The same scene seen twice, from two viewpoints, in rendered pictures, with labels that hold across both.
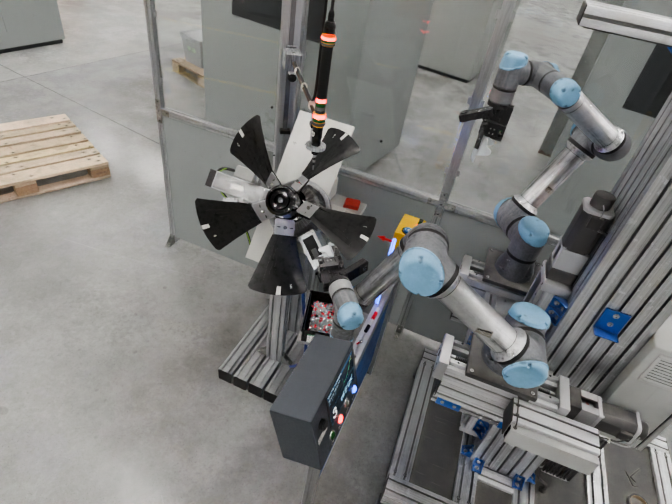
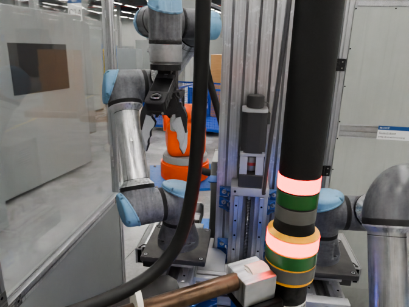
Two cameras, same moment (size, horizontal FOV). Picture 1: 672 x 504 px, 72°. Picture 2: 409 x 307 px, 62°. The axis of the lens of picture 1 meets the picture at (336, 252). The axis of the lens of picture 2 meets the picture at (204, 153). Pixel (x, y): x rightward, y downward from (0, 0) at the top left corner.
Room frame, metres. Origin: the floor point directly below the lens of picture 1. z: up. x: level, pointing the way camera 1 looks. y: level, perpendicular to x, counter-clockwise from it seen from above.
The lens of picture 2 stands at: (1.57, 0.38, 1.72)
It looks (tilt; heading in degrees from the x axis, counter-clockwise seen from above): 17 degrees down; 262
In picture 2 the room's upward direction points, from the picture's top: 2 degrees clockwise
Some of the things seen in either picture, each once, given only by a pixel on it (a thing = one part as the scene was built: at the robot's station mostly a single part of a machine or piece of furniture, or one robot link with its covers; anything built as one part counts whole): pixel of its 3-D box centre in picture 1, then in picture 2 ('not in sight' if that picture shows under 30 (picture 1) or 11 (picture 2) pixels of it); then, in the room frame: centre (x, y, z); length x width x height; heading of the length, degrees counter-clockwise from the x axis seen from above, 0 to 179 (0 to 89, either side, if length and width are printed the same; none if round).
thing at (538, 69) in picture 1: (540, 76); (158, 22); (1.56, -0.54, 1.78); 0.11 x 0.11 x 0.08; 18
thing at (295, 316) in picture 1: (300, 266); not in sight; (1.81, 0.17, 0.58); 0.09 x 0.05 x 1.15; 74
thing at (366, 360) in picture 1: (354, 381); not in sight; (1.26, -0.18, 0.45); 0.82 x 0.02 x 0.66; 164
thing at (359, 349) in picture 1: (369, 326); not in sight; (1.26, -0.18, 0.82); 0.90 x 0.04 x 0.08; 164
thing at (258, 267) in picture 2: not in sight; (255, 275); (1.49, 0.14, 1.54); 0.02 x 0.02 x 0.02; 19
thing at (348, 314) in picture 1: (347, 309); not in sight; (0.98, -0.07, 1.18); 0.11 x 0.08 x 0.09; 21
